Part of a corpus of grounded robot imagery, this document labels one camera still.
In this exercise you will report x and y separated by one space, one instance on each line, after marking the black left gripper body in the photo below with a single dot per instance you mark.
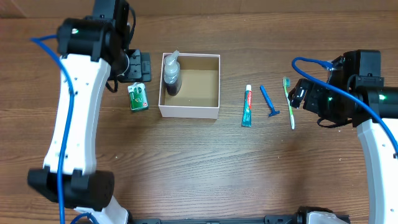
138 66

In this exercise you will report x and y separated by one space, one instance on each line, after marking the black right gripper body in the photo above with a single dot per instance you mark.
327 102

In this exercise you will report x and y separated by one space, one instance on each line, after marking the green Dettol soap packet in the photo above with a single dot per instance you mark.
138 97

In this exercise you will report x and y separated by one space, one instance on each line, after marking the blue disposable razor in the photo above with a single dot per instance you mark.
269 102

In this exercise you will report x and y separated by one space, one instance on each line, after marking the clear spray bottle dark liquid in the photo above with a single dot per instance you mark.
172 73

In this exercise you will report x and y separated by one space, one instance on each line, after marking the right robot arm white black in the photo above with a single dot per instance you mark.
350 90

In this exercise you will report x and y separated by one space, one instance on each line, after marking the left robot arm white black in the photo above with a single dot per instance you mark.
93 55

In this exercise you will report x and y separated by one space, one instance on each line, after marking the green white toothbrush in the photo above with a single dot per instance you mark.
286 84

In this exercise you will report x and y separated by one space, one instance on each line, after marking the green Colgate toothpaste tube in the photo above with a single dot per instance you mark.
247 111

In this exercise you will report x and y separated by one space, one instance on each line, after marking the open white cardboard box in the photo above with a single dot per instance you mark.
199 95

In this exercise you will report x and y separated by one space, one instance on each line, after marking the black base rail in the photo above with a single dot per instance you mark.
268 219

